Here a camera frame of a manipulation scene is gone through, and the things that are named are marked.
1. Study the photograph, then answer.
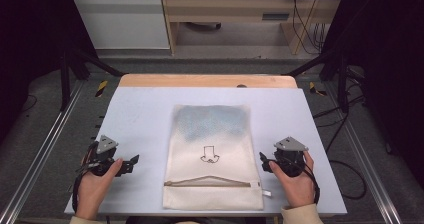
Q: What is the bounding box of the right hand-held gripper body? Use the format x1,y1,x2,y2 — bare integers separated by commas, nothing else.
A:
273,136,310,179

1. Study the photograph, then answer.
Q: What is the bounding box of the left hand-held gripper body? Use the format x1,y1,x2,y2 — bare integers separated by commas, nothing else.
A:
81,134,135,178

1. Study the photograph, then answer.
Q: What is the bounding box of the cream mesh laundry bag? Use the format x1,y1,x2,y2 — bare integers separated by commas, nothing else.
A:
162,103,273,212

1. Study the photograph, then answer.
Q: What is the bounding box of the person's right hand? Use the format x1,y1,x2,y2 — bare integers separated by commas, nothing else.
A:
268,149,317,209

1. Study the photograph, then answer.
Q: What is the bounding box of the person's left hand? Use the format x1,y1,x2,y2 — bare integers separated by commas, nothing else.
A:
75,157,124,219

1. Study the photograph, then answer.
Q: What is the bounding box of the yellow clamp left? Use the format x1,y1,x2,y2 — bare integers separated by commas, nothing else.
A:
95,79,110,98

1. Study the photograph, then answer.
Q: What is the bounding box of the yellow clamp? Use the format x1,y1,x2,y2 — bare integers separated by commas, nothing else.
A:
95,79,110,98
307,81,328,98

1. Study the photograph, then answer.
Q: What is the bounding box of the yellow clamp right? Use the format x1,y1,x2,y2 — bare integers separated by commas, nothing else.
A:
307,81,328,98

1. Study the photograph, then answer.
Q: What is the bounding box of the black metal stand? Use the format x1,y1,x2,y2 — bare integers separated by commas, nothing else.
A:
59,45,126,112
285,47,352,114

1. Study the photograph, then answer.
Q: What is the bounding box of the black curtain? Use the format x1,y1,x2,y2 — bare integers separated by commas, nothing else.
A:
319,0,424,188
0,0,99,143

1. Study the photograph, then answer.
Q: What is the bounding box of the white cabinet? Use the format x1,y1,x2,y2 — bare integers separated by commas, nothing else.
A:
66,0,171,51

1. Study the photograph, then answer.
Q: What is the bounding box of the light wooden desk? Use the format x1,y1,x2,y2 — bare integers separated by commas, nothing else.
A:
159,0,345,56

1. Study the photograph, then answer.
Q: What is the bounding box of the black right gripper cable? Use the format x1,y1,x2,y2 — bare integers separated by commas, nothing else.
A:
293,163,322,206

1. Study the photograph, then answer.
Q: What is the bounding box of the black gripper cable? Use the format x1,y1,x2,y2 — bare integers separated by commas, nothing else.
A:
71,143,101,215
293,163,322,206

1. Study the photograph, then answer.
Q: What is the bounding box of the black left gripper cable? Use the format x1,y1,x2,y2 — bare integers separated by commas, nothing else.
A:
71,143,101,215

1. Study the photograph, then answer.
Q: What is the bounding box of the aluminium rail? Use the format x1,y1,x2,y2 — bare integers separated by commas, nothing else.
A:
0,79,85,224
323,83,403,224

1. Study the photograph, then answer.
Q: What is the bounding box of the thin black floor cable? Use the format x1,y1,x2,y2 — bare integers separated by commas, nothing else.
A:
20,93,39,114

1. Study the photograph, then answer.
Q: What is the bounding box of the bundle of hanging cables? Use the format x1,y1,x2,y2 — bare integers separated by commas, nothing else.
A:
290,0,330,56

